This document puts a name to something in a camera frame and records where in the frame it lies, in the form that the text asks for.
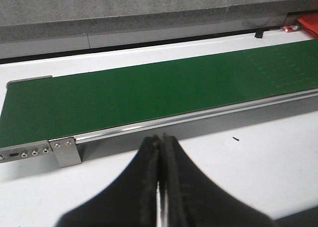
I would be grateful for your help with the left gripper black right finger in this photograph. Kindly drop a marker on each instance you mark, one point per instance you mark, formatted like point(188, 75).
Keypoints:
point(190, 199)

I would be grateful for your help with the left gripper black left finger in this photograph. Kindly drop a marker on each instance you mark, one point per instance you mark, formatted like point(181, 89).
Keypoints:
point(129, 201)

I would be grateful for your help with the steel conveyor end plate left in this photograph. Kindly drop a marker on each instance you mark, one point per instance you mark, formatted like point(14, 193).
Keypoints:
point(25, 151)

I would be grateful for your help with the green conveyor belt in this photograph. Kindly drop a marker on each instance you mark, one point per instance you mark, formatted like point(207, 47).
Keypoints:
point(50, 108)

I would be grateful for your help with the far left steel end plate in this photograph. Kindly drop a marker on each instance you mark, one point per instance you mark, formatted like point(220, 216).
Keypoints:
point(27, 79)

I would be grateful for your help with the black sensor block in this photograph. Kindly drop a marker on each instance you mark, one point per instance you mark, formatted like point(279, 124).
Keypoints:
point(259, 34)

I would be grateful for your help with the small red led circuit board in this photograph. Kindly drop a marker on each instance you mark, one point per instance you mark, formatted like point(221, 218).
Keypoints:
point(290, 28)

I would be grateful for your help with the right grey stone slab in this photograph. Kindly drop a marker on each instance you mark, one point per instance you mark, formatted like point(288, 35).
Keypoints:
point(266, 12)

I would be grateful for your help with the grey stone slab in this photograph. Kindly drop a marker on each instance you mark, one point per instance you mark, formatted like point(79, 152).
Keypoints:
point(17, 17)
point(266, 12)

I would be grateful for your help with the left grey stone slab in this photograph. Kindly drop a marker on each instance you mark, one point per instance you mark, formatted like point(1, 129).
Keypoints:
point(17, 17)

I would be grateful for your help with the red plastic bin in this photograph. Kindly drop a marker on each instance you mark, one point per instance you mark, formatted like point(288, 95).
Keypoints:
point(309, 23)

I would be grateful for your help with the aluminium conveyor side rail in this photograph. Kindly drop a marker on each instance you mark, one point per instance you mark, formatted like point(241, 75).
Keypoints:
point(191, 116)

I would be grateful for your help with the steel conveyor bracket left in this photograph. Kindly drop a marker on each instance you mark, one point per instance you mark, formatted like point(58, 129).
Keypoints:
point(65, 151)

